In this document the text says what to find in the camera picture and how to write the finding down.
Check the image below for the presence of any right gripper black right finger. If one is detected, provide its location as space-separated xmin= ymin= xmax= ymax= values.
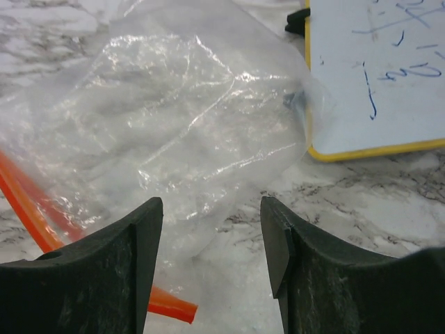
xmin=260 ymin=197 xmax=444 ymax=333

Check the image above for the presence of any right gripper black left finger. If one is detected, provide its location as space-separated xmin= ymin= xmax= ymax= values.
xmin=1 ymin=198 xmax=163 ymax=333

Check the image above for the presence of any clear zip bag orange seal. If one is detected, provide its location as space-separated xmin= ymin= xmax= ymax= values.
xmin=0 ymin=0 xmax=338 ymax=325

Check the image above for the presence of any small whiteboard wooden frame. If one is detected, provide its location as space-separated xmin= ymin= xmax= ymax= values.
xmin=305 ymin=1 xmax=444 ymax=162

